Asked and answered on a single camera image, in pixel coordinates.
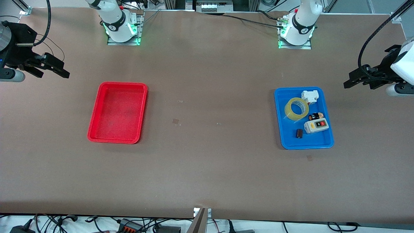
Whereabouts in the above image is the yellow clear tape roll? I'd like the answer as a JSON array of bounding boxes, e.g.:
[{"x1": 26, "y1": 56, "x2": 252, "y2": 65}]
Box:
[{"x1": 284, "y1": 97, "x2": 310, "y2": 121}]

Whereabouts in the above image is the white circuit breaker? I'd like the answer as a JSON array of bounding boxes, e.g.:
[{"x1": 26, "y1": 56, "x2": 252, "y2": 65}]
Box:
[{"x1": 301, "y1": 90, "x2": 320, "y2": 106}]

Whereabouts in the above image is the red plastic tray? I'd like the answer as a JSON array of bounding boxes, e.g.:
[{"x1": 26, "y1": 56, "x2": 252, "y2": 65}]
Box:
[{"x1": 87, "y1": 82, "x2": 148, "y2": 144}]

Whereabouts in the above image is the blue plastic tray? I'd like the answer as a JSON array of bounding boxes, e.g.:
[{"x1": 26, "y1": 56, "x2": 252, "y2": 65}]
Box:
[{"x1": 274, "y1": 86, "x2": 334, "y2": 150}]

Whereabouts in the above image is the white power strip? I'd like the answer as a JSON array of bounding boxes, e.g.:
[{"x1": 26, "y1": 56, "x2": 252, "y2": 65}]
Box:
[{"x1": 194, "y1": 0, "x2": 234, "y2": 13}]

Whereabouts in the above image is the black orange power adapter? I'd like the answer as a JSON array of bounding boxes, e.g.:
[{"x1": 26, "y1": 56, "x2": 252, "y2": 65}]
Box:
[{"x1": 117, "y1": 219, "x2": 143, "y2": 232}]

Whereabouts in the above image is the black plug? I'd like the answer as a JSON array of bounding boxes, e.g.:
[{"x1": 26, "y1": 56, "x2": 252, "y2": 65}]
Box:
[{"x1": 226, "y1": 219, "x2": 256, "y2": 233}]

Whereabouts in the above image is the thin black right gripper wire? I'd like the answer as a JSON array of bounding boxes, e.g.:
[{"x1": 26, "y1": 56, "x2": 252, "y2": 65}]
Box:
[{"x1": 34, "y1": 34, "x2": 65, "y2": 62}]

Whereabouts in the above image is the aluminium frame profile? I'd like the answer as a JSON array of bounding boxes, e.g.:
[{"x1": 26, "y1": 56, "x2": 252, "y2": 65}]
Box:
[
  {"x1": 13, "y1": 0, "x2": 33, "y2": 16},
  {"x1": 391, "y1": 0, "x2": 414, "y2": 23},
  {"x1": 163, "y1": 0, "x2": 186, "y2": 10}
]

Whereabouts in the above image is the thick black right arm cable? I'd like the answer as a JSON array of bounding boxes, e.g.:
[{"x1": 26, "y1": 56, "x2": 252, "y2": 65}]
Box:
[{"x1": 32, "y1": 0, "x2": 52, "y2": 46}]

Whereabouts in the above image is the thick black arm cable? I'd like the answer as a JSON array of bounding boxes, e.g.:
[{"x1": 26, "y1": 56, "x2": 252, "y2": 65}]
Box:
[
  {"x1": 32, "y1": 0, "x2": 52, "y2": 46},
  {"x1": 357, "y1": 0, "x2": 414, "y2": 80}
]

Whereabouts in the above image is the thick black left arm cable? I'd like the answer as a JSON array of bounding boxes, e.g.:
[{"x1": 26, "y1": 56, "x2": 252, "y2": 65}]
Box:
[{"x1": 357, "y1": 0, "x2": 414, "y2": 80}]

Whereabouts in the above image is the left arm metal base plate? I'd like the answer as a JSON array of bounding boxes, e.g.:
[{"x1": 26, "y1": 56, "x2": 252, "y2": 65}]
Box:
[{"x1": 278, "y1": 36, "x2": 312, "y2": 50}]

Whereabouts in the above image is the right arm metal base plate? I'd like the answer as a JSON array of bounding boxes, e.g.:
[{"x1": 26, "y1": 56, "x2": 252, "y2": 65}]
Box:
[{"x1": 107, "y1": 11, "x2": 144, "y2": 46}]

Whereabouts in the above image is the grey on-off switch box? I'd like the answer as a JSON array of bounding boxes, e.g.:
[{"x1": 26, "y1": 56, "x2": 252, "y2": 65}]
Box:
[{"x1": 304, "y1": 118, "x2": 330, "y2": 134}]

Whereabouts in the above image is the thin grey cable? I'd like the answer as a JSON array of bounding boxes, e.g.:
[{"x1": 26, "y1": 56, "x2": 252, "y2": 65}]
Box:
[{"x1": 137, "y1": 9, "x2": 194, "y2": 26}]

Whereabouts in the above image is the black cable on table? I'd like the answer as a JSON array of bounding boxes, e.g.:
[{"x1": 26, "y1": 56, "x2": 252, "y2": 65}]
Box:
[{"x1": 222, "y1": 10, "x2": 287, "y2": 29}]

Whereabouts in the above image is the camera mount post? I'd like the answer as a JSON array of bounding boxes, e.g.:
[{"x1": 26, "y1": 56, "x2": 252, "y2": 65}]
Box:
[{"x1": 186, "y1": 207, "x2": 212, "y2": 233}]

